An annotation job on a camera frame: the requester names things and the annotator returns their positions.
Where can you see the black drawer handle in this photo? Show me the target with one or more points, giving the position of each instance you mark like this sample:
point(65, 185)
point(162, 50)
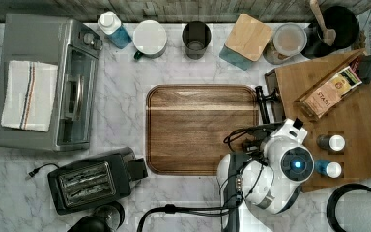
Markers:
point(262, 100)

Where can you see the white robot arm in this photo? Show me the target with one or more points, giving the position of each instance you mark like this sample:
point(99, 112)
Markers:
point(269, 178)

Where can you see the wooden drawer box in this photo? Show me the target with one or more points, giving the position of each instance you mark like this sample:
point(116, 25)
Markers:
point(350, 118)

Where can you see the wooden cutting board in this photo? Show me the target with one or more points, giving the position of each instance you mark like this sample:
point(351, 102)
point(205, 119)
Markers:
point(186, 125)

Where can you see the dark grey tumbler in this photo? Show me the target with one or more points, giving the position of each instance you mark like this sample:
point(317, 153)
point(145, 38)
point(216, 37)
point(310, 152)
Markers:
point(196, 38)

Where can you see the green mug with white lid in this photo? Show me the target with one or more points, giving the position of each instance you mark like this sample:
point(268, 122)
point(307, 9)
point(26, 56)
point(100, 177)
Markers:
point(150, 39)

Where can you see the black two-slot toaster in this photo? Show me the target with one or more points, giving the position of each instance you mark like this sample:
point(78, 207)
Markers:
point(97, 180)

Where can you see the teal canister with wooden lid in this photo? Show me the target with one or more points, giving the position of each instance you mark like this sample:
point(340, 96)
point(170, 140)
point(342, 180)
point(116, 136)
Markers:
point(246, 42)

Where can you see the white capped blue bottle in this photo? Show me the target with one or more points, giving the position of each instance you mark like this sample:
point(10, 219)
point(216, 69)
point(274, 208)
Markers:
point(114, 29)

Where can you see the glass jar with white lid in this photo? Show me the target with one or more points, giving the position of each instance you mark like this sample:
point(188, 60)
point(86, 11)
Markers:
point(287, 41)

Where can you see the black french press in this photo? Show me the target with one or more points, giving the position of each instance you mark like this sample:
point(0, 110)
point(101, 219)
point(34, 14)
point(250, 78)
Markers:
point(105, 218)

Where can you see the silver toaster oven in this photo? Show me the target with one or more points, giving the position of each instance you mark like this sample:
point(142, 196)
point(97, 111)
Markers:
point(75, 49)

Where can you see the grey spice shaker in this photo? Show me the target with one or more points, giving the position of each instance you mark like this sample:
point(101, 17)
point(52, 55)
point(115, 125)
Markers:
point(335, 143)

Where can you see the blue spice shaker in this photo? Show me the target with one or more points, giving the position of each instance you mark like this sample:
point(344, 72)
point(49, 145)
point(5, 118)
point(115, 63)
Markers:
point(328, 168)

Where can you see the striped white towel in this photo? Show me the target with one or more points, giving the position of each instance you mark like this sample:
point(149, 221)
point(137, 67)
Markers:
point(30, 94)

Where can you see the wooden spoon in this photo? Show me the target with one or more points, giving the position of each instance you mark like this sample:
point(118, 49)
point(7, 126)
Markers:
point(329, 35)

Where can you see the black utensil holder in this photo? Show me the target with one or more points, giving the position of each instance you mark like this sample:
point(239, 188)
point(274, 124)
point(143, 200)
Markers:
point(345, 24)

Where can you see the white paper towel roll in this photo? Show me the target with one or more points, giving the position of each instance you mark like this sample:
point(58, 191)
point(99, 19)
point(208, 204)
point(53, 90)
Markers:
point(353, 211)

